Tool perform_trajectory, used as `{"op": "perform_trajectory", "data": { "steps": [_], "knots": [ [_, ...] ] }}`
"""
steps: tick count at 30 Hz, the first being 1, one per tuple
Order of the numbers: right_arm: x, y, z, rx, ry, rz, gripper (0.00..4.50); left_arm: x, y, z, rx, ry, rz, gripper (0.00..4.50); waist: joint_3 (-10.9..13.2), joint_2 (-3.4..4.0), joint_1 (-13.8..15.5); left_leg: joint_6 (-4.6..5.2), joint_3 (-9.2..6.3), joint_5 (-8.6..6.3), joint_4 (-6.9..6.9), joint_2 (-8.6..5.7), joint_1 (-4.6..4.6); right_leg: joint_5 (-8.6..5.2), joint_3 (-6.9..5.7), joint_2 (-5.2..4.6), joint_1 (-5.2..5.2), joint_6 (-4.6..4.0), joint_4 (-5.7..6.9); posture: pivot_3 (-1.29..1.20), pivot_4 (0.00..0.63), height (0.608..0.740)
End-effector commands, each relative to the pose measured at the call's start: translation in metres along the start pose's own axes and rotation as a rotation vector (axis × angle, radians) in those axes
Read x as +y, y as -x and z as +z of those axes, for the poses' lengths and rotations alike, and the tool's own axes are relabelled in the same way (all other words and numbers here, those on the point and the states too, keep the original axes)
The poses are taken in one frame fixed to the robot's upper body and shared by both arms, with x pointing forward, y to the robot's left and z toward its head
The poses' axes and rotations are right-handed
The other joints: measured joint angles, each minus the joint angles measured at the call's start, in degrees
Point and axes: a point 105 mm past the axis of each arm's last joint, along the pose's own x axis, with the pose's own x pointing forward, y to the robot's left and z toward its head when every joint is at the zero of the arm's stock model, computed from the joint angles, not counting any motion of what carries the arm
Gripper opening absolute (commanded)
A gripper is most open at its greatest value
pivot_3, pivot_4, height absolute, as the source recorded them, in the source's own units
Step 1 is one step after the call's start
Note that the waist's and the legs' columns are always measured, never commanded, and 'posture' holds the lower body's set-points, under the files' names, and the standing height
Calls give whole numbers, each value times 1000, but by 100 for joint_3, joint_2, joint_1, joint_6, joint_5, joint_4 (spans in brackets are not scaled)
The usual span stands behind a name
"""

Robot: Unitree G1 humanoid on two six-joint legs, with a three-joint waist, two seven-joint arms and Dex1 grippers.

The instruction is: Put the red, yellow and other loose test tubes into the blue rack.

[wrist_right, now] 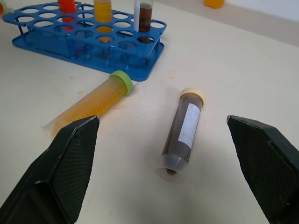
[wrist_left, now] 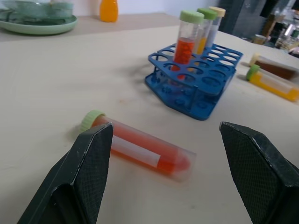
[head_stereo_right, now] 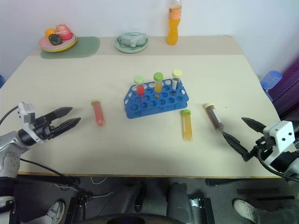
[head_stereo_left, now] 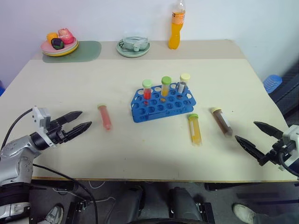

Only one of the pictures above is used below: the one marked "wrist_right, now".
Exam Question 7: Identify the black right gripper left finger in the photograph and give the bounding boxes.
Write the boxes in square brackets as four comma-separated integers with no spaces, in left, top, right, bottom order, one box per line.
[0,115,101,224]

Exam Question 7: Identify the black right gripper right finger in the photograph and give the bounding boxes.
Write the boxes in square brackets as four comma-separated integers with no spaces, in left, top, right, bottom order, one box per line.
[227,115,299,224]

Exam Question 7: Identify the yellow tube with green cap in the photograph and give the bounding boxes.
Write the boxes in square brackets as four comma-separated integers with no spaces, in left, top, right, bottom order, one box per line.
[41,70,134,139]

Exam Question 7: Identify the brown tube with cream cap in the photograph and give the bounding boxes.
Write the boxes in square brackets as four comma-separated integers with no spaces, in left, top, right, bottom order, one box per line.
[156,87,206,183]

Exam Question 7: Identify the blue test tube rack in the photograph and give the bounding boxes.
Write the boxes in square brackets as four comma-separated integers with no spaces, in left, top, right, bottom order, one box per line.
[1,4,168,82]

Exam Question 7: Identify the red-orange tube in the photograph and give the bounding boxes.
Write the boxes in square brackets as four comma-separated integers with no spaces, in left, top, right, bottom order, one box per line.
[57,0,77,32]

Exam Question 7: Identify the yellow-orange tube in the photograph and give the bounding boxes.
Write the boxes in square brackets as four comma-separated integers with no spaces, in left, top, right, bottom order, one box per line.
[93,0,113,42]

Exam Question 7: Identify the dark brown tube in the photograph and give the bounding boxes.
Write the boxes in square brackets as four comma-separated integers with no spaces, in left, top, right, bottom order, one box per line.
[134,0,156,44]

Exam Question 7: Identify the orange container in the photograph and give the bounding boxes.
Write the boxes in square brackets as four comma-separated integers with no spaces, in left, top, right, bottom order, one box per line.
[204,0,225,9]

